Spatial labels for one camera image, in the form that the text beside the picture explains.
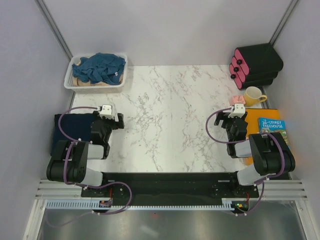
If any blue t shirt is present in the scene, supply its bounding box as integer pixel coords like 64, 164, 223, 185
72, 53, 126, 86

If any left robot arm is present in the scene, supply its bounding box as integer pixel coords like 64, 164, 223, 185
46, 111, 125, 197

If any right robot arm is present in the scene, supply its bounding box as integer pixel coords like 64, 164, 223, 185
205, 108, 296, 197

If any orange folder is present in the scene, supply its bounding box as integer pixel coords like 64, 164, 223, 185
243, 108, 296, 166

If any pink cube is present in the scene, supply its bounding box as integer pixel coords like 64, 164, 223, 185
229, 95, 246, 106

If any blue treehouse book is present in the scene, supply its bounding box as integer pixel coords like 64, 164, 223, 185
257, 117, 290, 149

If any yellow mug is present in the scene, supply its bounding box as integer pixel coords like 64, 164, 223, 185
243, 86, 267, 108

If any folded navy t shirt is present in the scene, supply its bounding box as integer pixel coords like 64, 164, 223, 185
50, 113, 94, 155

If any white plastic basket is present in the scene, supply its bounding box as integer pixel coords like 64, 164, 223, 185
63, 52, 128, 94

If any beige t shirt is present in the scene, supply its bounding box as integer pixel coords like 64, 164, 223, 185
72, 76, 110, 87

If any black pink drawer unit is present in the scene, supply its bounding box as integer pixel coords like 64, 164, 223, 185
229, 43, 284, 90

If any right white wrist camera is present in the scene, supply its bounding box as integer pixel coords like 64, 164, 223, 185
228, 103, 246, 118

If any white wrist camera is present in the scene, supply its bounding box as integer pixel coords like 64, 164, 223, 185
228, 103, 246, 118
97, 104, 117, 120

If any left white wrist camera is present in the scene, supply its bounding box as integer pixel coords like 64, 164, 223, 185
97, 104, 117, 120

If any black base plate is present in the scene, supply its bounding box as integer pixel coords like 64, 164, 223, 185
81, 172, 259, 206

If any white cable duct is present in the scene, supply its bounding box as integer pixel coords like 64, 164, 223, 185
45, 199, 242, 211

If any aluminium rail frame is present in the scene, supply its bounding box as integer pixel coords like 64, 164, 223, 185
23, 179, 319, 240

